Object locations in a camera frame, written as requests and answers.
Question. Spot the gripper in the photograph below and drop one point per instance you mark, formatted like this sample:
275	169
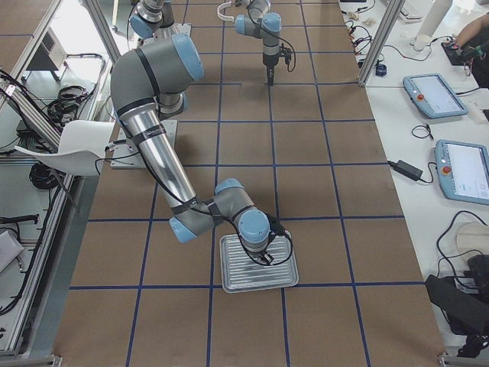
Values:
270	63
258	255

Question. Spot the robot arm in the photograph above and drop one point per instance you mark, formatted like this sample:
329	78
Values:
168	67
155	20

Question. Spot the ribbed metal tray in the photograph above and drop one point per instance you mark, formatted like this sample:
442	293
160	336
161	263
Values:
241	273

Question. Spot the far blue teach pendant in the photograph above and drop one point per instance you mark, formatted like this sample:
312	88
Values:
433	97

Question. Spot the blue teach pendant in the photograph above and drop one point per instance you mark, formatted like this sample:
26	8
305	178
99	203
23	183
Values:
433	97
462	170

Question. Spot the black power adapter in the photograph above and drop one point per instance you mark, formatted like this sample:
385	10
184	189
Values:
407	170

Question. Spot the white plastic chair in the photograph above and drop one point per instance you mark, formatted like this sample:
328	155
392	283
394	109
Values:
81	148

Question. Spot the near blue teach pendant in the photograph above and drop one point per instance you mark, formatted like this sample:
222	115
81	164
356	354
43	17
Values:
462	170

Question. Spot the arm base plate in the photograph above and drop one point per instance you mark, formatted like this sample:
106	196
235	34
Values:
169	30
125	157

